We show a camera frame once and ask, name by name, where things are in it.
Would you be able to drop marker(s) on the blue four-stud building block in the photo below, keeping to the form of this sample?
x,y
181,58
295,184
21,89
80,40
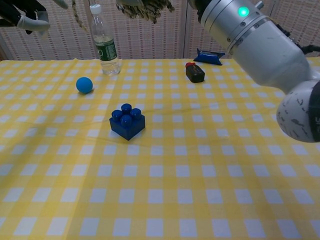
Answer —
x,y
127,127

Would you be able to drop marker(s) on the woven bamboo folding screen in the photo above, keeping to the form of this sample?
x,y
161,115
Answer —
x,y
155,37

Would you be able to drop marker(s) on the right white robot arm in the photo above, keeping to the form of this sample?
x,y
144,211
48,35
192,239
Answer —
x,y
262,45

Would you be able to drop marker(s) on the small black red-capped bottle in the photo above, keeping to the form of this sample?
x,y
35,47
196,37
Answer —
x,y
196,75

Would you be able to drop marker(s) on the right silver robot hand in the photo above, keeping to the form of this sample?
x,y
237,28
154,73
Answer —
x,y
130,2

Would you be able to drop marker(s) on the clear green-label water bottle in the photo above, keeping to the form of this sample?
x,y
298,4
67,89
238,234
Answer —
x,y
107,52

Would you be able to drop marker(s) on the blue snack packet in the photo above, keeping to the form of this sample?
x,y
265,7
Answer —
x,y
208,58

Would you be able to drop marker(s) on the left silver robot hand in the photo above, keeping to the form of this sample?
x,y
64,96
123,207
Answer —
x,y
27,21

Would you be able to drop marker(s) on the yellow white checkered tablecloth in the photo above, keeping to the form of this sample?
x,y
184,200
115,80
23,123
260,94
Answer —
x,y
175,175

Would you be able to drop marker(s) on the blue rubber ball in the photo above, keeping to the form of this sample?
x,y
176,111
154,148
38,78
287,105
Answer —
x,y
84,85

